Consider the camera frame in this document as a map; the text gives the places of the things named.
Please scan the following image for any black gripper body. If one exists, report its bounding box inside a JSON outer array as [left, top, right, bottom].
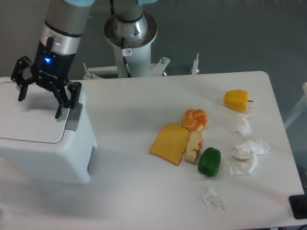
[[30, 42, 75, 91]]

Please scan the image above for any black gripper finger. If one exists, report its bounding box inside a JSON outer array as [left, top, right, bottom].
[[49, 80, 82, 119], [11, 56, 34, 102]]

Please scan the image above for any white trash can lid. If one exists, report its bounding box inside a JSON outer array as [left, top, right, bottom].
[[0, 77, 69, 143]]

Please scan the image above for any white trash can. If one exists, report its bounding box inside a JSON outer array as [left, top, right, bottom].
[[0, 92, 97, 184]]

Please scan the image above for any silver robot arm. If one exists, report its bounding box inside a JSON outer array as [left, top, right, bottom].
[[11, 0, 157, 118]]

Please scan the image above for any yellow toast slice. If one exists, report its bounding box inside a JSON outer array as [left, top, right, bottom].
[[149, 124, 190, 166]]

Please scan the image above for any orange knotted bread roll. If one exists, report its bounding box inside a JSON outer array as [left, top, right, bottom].
[[181, 109, 209, 131]]

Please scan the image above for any beige bread piece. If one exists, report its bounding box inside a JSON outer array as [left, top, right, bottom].
[[184, 131, 203, 163]]

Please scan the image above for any green bell pepper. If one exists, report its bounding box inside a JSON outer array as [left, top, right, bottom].
[[198, 147, 221, 177]]

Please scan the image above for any yellow bell pepper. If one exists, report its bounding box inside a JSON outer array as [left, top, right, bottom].
[[224, 90, 253, 112]]

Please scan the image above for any crumpled white tissue upper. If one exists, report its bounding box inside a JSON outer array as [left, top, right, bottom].
[[230, 114, 252, 139]]

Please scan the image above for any crumpled white tissue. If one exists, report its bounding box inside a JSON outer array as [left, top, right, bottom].
[[228, 155, 258, 176], [230, 114, 252, 139], [201, 187, 225, 209], [230, 139, 270, 161]]

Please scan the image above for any crumpled white tissue front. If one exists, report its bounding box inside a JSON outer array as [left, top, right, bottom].
[[201, 187, 225, 209]]

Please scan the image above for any crumpled white tissue middle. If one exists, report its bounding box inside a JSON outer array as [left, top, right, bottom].
[[230, 139, 270, 161]]

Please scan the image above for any crumpled white tissue lower right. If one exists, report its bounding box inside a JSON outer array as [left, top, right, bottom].
[[228, 155, 258, 176]]

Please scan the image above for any black device at edge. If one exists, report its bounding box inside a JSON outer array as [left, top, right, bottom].
[[289, 195, 307, 219]]

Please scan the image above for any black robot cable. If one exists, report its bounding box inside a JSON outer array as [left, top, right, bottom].
[[120, 37, 132, 78]]

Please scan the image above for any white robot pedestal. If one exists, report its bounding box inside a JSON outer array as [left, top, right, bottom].
[[83, 44, 170, 80]]

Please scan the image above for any white frame right edge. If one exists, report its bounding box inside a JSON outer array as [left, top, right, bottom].
[[283, 82, 307, 129]]

